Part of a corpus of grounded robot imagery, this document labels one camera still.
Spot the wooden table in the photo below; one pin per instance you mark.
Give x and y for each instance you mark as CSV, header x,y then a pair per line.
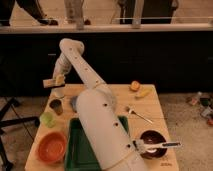
x,y
148,107

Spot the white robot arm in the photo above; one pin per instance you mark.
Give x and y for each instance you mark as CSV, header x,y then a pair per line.
x,y
95,107

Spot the green plastic tray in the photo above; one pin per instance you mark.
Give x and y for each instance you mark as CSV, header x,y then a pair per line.
x,y
80,155

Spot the metal fork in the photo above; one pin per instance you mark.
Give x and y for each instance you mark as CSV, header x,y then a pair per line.
x,y
132,112

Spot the black office chair base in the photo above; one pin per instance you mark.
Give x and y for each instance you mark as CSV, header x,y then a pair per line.
x,y
7,165

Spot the brown paper cup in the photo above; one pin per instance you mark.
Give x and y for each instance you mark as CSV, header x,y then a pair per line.
x,y
56,106

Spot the orange plastic bowl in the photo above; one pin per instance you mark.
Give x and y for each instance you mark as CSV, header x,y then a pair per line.
x,y
51,148

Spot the yellow banana toy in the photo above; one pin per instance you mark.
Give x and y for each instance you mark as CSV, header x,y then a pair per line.
x,y
143,93

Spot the orange toy fruit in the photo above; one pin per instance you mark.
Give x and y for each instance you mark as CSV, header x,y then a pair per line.
x,y
134,86

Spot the brown white eraser block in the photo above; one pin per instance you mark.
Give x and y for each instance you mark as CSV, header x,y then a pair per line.
x,y
48,83

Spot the blue sponge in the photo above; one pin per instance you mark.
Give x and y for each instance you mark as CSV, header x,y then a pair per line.
x,y
73,102

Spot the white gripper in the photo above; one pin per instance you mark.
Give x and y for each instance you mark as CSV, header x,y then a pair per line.
x,y
59,80

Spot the white paper cup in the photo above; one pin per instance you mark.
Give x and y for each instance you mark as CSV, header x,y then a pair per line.
x,y
58,93

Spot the dark brown bowl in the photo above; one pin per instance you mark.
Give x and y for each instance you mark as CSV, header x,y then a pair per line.
x,y
153,137

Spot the white black spatula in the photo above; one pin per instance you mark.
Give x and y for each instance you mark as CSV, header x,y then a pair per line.
x,y
142,147

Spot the light green cup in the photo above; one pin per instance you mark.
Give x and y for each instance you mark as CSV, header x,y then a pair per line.
x,y
47,119

